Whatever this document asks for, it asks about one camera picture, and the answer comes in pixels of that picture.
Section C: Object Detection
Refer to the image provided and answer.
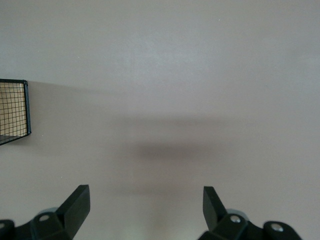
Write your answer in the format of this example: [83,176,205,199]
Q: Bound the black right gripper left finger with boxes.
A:
[0,184,91,240]

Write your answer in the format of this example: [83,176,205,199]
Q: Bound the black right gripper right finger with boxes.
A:
[202,185,301,240]

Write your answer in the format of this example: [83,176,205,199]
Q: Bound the black wire mesh basket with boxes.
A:
[0,78,33,147]

